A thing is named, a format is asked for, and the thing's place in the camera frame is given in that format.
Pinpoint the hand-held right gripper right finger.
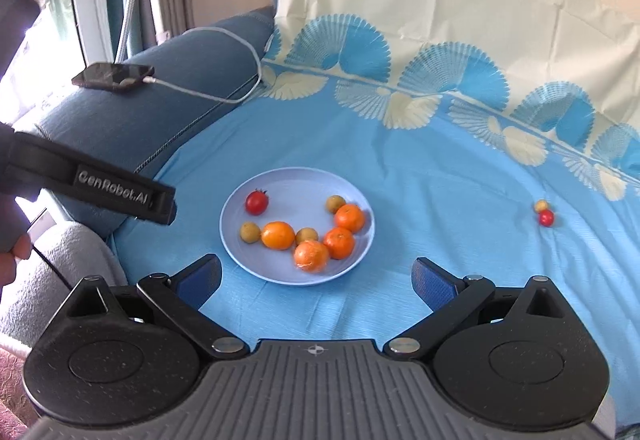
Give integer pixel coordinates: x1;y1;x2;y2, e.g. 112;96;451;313
382;256;583;361

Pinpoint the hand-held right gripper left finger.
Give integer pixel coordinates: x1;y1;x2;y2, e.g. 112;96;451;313
50;254;251;361

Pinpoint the orange mandarin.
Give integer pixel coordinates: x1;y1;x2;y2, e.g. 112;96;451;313
333;203;367;234
261;221;296;251
323;227;356;261

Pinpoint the plastic-wrapped orange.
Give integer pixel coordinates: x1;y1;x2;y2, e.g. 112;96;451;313
293;240;330;273

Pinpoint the light blue plate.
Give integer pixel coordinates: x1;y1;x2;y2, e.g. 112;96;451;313
219;168;376;287

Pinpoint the person's left hand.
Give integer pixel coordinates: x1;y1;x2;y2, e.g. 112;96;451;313
0;232;35;291

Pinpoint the grey fleece blanket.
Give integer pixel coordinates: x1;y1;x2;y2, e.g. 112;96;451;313
0;221;128;357

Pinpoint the blue sofa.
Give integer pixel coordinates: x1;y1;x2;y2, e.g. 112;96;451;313
34;0;289;241

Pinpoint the black smartphone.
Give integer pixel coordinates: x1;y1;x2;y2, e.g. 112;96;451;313
71;62;155;92

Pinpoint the blue fan-patterned bedsheet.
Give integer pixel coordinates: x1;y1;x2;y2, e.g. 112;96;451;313
107;0;640;433

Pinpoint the pink patterned cloth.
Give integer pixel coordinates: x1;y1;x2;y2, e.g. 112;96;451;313
0;334;36;427

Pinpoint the light grey cloth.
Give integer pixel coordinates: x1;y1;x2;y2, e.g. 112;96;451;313
595;397;640;440

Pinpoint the thin black cable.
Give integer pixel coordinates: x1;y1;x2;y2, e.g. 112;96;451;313
29;244;72;291

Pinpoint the white charging cable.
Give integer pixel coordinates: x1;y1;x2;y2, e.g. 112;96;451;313
144;26;266;106

